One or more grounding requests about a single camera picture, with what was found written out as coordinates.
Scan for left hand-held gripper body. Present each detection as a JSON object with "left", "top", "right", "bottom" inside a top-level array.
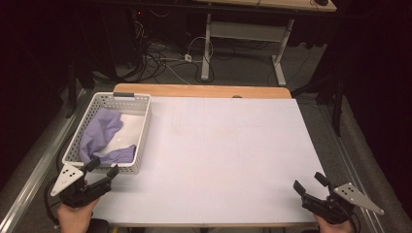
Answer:
[{"left": 51, "top": 163, "right": 112, "bottom": 209}]

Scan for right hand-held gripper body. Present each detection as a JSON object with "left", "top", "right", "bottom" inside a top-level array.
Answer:
[{"left": 302, "top": 183, "right": 385, "bottom": 225}]

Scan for purple shorts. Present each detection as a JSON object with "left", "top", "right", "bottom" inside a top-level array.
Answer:
[{"left": 79, "top": 107, "right": 137, "bottom": 165}]

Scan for white perforated plastic basket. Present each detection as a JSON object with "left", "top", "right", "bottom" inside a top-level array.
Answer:
[{"left": 61, "top": 91, "right": 153, "bottom": 175}]

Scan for person's right hand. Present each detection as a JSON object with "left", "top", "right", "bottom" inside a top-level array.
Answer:
[{"left": 314, "top": 215, "right": 357, "bottom": 233}]

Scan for person's left hand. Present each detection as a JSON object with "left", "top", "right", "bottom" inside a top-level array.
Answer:
[{"left": 57, "top": 199, "right": 98, "bottom": 233}]

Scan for black stand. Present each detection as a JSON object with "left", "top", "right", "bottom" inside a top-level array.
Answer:
[
  {"left": 291, "top": 74, "right": 345, "bottom": 138},
  {"left": 64, "top": 61, "right": 86, "bottom": 119}
]

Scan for white table mat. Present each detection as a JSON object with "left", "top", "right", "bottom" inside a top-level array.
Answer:
[{"left": 85, "top": 96, "right": 330, "bottom": 225}]

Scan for wooden table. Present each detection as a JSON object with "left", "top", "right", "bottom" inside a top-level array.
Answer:
[{"left": 113, "top": 83, "right": 292, "bottom": 100}]

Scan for metal floor rail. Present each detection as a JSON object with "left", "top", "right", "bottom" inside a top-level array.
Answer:
[
  {"left": 319, "top": 103, "right": 387, "bottom": 233},
  {"left": 0, "top": 88, "right": 93, "bottom": 233}
]

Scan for bundle of black cables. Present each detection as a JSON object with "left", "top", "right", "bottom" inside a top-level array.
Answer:
[{"left": 129, "top": 9, "right": 217, "bottom": 84}]

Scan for white cable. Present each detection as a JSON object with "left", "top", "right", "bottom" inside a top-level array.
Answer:
[{"left": 161, "top": 36, "right": 215, "bottom": 85}]

